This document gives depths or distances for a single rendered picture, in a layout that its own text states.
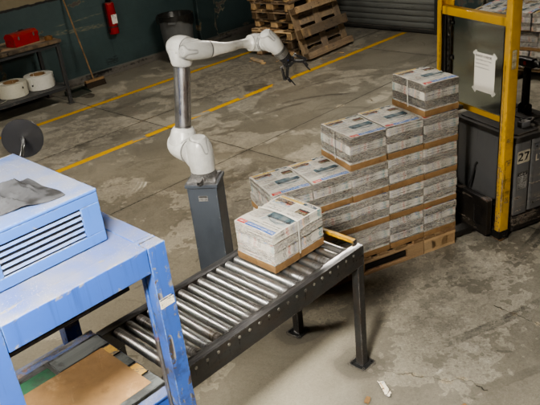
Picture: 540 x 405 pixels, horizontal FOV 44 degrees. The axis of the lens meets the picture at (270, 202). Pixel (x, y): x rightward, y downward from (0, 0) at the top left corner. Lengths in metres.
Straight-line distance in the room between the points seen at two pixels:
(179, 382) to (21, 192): 0.91
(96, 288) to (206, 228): 2.03
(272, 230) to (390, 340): 1.25
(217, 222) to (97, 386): 1.54
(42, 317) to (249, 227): 1.53
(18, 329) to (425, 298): 3.05
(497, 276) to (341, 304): 1.11
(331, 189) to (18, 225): 2.57
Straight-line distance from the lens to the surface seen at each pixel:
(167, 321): 2.44
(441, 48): 5.22
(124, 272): 2.25
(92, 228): 2.34
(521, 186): 5.21
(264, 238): 3.34
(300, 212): 3.49
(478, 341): 4.26
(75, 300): 2.18
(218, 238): 4.18
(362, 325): 3.88
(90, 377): 3.01
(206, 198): 4.06
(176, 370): 2.58
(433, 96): 4.61
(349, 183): 4.42
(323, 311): 4.49
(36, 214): 2.22
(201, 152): 3.96
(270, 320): 3.19
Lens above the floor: 2.64
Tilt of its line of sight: 26 degrees down
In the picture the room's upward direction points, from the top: 6 degrees counter-clockwise
